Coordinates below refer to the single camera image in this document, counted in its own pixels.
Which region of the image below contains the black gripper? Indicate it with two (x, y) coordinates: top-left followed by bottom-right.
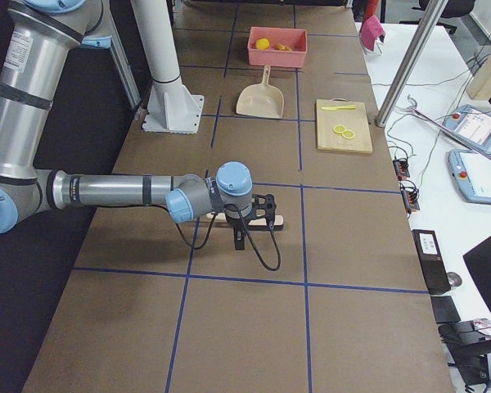
(223, 193), (277, 251)

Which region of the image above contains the beige hand brush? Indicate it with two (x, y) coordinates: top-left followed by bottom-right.
(195, 212), (286, 231)

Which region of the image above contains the beige plastic dustpan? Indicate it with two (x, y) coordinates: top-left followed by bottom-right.
(236, 65), (284, 119)

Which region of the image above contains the brown toy ginger root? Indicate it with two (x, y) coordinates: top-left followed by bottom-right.
(273, 43), (292, 52)

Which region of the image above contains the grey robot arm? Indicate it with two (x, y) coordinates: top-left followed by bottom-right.
(0, 1), (276, 264)

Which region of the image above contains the pink plastic bin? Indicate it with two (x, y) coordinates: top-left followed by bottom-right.
(247, 26), (308, 68)

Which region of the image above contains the lemon slice inner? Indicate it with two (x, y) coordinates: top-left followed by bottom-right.
(333, 124), (345, 134)

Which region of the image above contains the lemon slice near edge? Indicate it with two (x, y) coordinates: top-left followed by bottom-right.
(340, 129), (355, 140)

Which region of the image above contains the bamboo cutting board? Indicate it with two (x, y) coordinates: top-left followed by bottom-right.
(316, 99), (373, 155)

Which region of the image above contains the yellow plastic knife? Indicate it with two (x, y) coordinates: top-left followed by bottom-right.
(320, 105), (357, 111)

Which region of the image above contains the black power strip box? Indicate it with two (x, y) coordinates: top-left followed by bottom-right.
(412, 229), (451, 295)

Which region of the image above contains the thin metal rod stand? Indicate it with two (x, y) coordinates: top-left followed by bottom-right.
(407, 96), (491, 171)

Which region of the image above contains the magenta cloth chair back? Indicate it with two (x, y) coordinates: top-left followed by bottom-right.
(359, 16), (385, 52)

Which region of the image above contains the teach pendant near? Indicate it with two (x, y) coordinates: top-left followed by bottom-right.
(448, 149), (491, 205)

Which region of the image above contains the teach pendant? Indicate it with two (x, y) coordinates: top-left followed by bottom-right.
(443, 104), (491, 150)
(448, 149), (491, 205)

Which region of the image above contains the teach pendant far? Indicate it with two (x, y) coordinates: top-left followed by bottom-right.
(443, 104), (491, 150)

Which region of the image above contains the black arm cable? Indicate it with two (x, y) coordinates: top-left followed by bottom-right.
(155, 202), (282, 272)

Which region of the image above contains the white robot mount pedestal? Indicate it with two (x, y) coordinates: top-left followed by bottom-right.
(131, 0), (205, 134)

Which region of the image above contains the red cable connector block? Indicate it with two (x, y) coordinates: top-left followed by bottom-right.
(393, 158), (410, 180)

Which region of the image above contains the aluminium frame post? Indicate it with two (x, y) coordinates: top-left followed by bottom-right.
(375, 0), (448, 128)

